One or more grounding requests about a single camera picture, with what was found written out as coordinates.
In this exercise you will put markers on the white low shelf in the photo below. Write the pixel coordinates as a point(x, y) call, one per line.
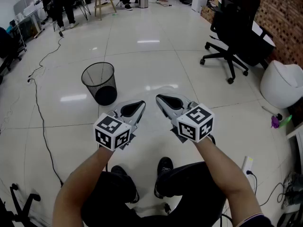
point(296, 136)

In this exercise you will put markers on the wooden stool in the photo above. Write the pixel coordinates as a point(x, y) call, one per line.
point(101, 1)

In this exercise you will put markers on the person's left leg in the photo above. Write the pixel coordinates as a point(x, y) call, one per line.
point(106, 197)

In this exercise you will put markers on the white round pouf seat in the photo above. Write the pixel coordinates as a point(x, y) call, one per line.
point(279, 86)

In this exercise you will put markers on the white power strip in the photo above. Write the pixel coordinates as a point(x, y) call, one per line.
point(247, 163)

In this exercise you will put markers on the person's leg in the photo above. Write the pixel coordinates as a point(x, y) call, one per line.
point(189, 188)
point(106, 197)

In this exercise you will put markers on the black seat with castors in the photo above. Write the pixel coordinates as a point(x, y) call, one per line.
point(166, 208)

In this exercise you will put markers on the person's right forearm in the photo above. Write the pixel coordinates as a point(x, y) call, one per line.
point(227, 174)

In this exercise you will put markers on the green plastic item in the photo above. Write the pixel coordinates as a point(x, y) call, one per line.
point(285, 122)

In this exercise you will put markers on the person's right leg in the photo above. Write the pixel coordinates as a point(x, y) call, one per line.
point(189, 188)

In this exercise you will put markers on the black mesh waste bin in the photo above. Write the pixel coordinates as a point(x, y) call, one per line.
point(104, 96)

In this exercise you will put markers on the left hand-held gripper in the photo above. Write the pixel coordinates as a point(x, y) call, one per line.
point(111, 136)

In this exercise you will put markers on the cardboard box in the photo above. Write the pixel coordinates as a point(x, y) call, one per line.
point(208, 13)

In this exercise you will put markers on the person's right black shoe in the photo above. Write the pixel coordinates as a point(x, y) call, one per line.
point(164, 167)

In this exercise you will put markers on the white desk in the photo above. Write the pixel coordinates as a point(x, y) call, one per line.
point(28, 11)

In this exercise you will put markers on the steel round bin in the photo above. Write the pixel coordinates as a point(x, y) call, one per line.
point(143, 2)

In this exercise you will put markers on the purple toy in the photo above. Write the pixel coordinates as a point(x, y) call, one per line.
point(274, 122)

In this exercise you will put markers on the person's short-sleeved shirt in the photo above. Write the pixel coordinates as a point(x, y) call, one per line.
point(255, 220)

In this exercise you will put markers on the grey sneakers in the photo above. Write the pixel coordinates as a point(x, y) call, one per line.
point(292, 188)

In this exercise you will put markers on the person's black shoe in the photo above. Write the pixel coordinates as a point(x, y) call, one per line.
point(164, 167)
point(120, 174)

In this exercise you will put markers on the white table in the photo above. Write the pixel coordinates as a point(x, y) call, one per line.
point(265, 35)

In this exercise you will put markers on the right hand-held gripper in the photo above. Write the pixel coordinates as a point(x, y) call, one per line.
point(189, 131)

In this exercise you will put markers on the black chair base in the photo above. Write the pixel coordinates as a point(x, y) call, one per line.
point(16, 207)

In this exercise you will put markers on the person's left forearm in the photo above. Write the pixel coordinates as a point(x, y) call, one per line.
point(78, 185)

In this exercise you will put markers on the black hairpin-leg table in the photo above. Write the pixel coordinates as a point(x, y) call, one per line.
point(81, 1)

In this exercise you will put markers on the person's left black shoe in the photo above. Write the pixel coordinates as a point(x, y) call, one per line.
point(120, 174)

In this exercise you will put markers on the green tape strip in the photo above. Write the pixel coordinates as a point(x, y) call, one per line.
point(114, 14)

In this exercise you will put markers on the black tall office chair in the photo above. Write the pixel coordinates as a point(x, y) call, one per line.
point(236, 32)

